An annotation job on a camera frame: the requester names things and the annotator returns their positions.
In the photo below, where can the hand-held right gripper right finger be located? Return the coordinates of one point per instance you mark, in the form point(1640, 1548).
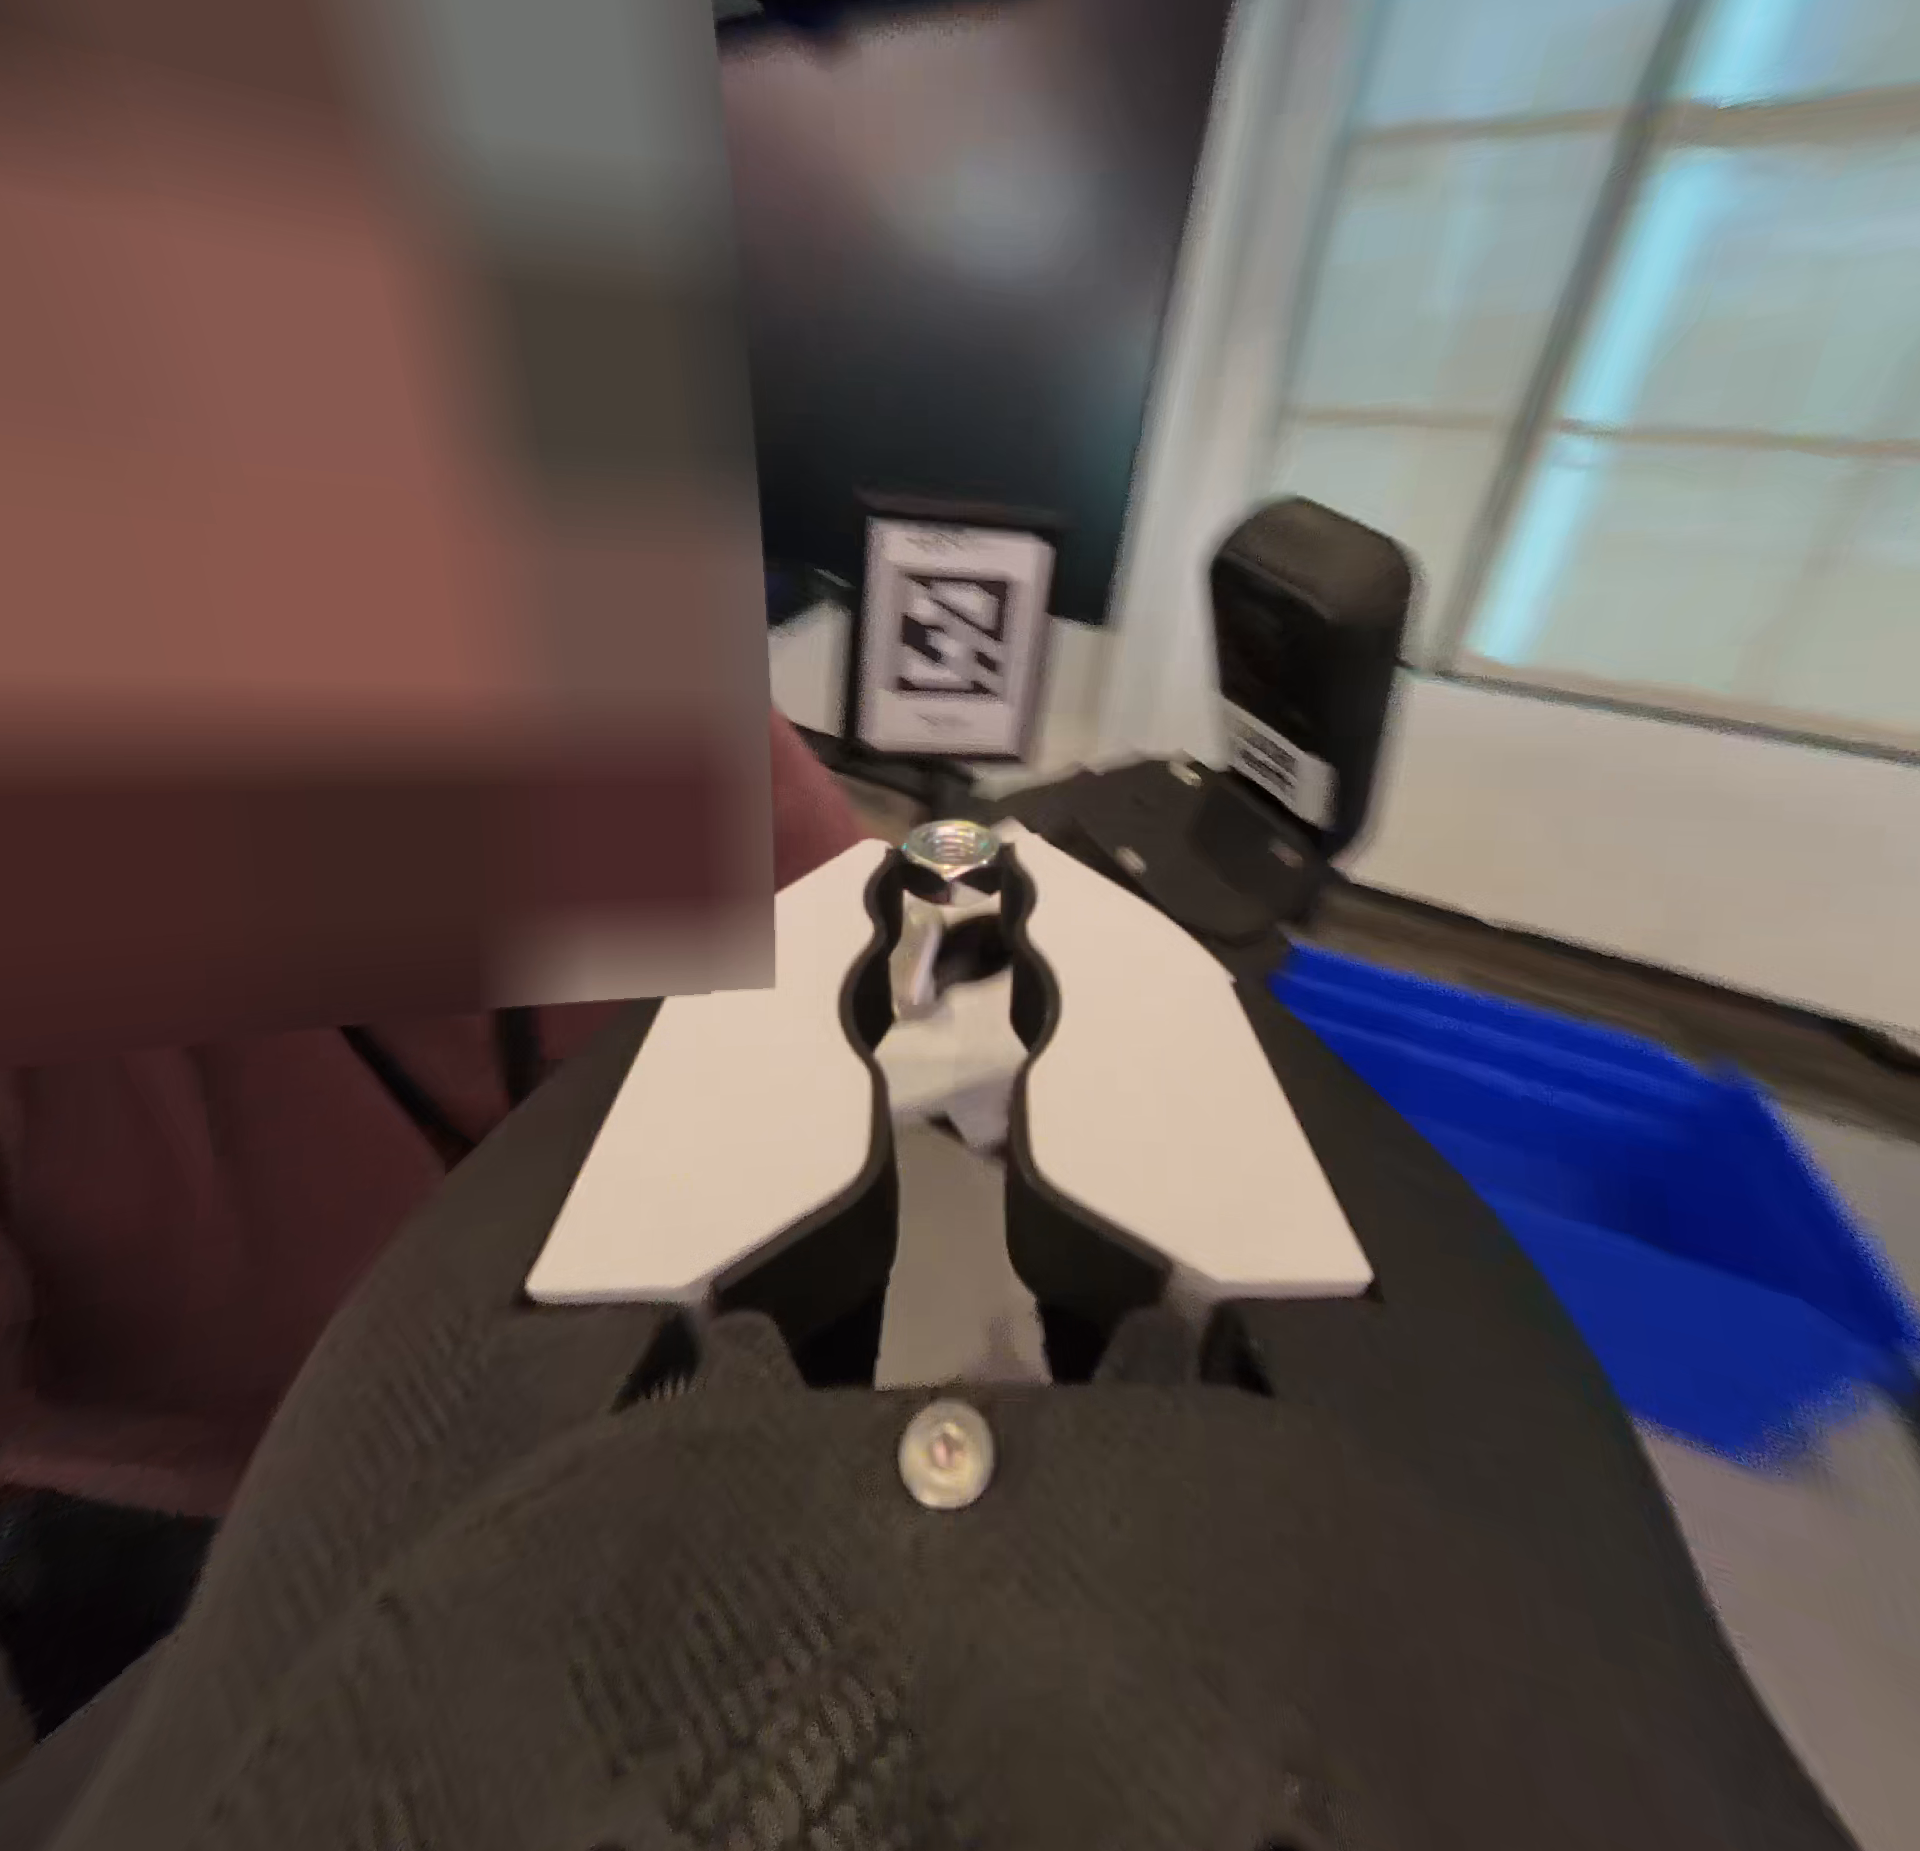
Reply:
point(1185, 1100)

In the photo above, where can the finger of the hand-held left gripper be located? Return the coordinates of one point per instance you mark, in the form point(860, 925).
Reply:
point(953, 1078)

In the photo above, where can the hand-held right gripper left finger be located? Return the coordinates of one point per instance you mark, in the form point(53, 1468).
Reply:
point(720, 1132)

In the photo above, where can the silver hex bolt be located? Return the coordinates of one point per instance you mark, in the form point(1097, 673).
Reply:
point(916, 966)

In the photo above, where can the silver hex nut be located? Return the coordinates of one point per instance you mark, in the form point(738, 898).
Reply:
point(953, 854)

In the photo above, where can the blue plastic parts bin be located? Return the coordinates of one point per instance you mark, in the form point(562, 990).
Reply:
point(1621, 1206)

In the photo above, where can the black sign stand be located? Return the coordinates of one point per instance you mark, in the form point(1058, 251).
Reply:
point(899, 784)

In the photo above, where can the black framed marker sign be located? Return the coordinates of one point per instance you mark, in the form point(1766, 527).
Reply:
point(960, 636)

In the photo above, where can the large grid window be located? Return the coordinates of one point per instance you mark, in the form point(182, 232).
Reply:
point(1650, 306)

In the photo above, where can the large black screen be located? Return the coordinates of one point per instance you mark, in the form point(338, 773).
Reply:
point(975, 232)

